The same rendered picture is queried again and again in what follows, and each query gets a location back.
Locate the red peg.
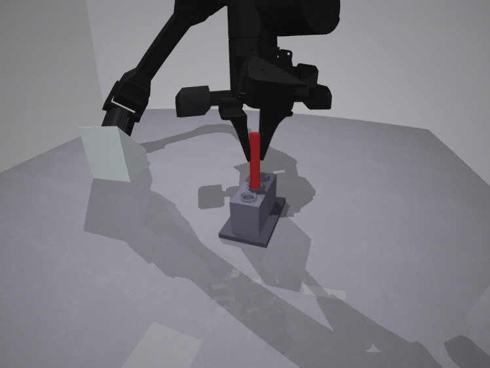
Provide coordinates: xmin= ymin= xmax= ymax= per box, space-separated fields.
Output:
xmin=249 ymin=132 xmax=260 ymax=189

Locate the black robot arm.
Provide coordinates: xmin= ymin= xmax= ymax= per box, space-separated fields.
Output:
xmin=101 ymin=0 xmax=341 ymax=136

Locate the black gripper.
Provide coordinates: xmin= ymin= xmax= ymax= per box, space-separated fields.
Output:
xmin=175 ymin=37 xmax=332 ymax=162

